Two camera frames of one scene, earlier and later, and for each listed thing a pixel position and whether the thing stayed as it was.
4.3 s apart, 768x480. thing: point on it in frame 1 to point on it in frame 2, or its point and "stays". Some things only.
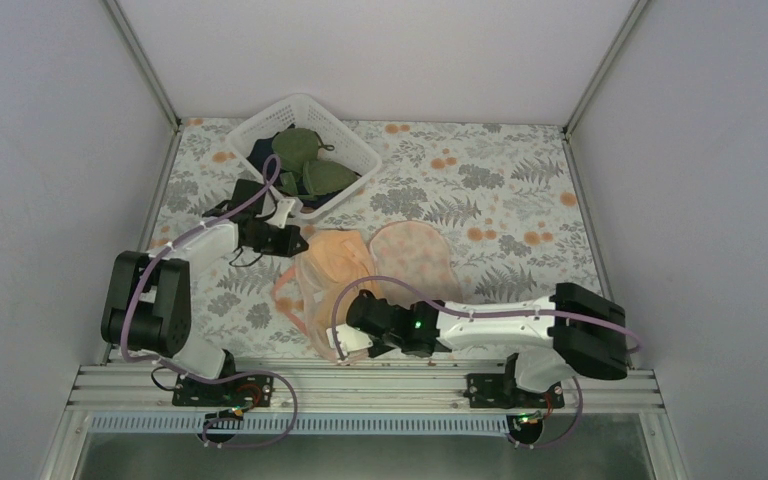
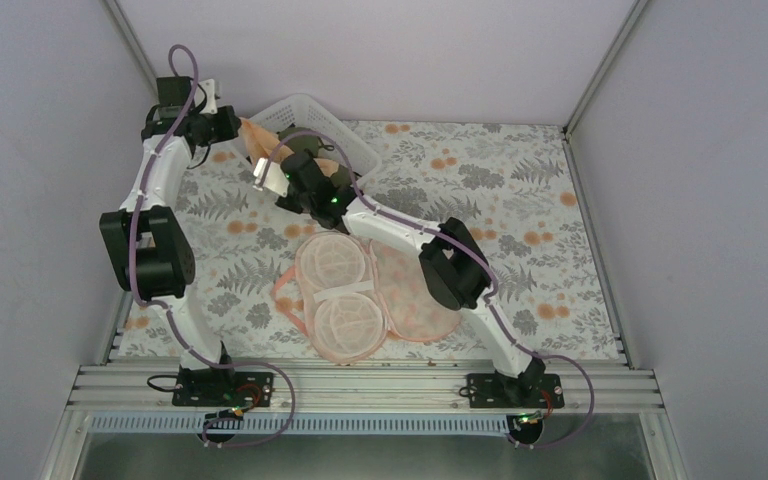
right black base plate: (499, 390) stays
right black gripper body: (390, 342) to (281, 202)
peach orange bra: (333, 265) to (261, 144)
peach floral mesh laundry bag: (402, 250) stays
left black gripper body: (263, 244) to (217, 133)
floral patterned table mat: (501, 199) stays
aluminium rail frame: (371, 388) stays
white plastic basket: (336, 134) stays
